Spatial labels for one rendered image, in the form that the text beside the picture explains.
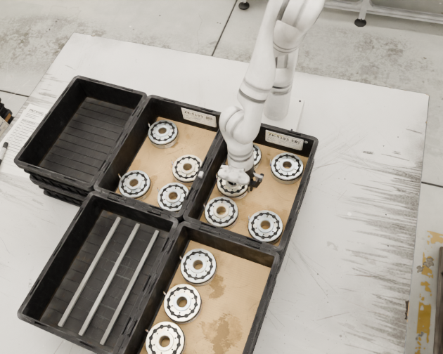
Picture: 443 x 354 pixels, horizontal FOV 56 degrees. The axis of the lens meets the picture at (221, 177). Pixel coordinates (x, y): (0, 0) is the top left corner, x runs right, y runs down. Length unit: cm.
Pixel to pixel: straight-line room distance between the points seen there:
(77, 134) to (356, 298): 109
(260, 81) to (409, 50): 218
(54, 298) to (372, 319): 93
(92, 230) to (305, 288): 69
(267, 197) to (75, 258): 62
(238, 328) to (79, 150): 81
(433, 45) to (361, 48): 46
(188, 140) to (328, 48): 172
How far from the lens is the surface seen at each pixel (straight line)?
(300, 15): 93
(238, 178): 115
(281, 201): 133
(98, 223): 139
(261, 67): 97
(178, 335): 119
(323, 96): 176
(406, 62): 301
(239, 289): 123
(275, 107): 149
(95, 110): 165
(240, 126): 102
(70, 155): 156
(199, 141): 146
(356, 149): 162
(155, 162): 144
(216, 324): 121
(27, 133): 187
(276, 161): 137
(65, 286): 135
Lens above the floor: 201
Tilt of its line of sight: 59 degrees down
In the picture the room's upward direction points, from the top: 8 degrees counter-clockwise
